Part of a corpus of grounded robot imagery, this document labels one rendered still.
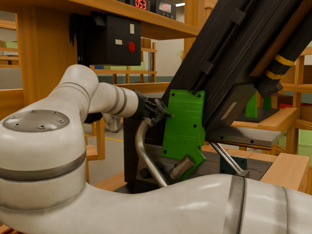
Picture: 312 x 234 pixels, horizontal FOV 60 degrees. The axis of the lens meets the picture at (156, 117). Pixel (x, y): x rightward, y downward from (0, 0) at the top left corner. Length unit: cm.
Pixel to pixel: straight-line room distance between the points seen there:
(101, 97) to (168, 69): 1064
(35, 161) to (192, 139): 59
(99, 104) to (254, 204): 46
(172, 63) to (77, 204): 1092
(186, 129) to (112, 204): 56
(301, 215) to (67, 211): 20
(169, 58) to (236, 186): 1103
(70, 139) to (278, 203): 18
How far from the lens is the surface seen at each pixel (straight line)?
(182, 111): 81
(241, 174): 91
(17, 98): 90
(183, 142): 80
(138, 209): 25
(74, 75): 54
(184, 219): 22
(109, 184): 115
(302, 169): 139
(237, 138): 87
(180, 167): 77
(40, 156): 25
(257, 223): 21
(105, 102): 62
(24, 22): 88
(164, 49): 1140
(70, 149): 26
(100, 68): 616
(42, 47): 84
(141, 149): 84
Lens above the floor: 132
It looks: 9 degrees down
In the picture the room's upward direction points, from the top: straight up
